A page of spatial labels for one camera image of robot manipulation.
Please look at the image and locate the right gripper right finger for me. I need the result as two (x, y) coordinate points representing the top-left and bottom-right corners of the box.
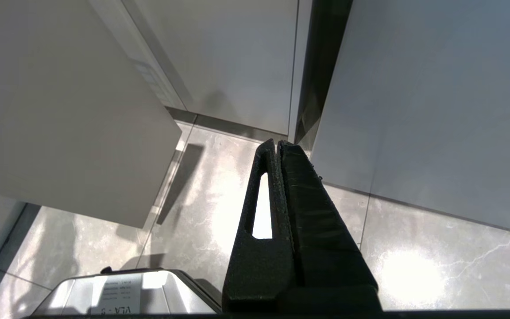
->
(277, 140), (379, 313)

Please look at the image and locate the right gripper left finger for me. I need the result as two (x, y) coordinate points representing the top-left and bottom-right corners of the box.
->
(222, 139), (298, 313)

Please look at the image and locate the white cabinet door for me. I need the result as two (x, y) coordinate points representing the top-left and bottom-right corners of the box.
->
(0, 0), (182, 229)
(310, 0), (510, 233)
(122, 0), (300, 136)

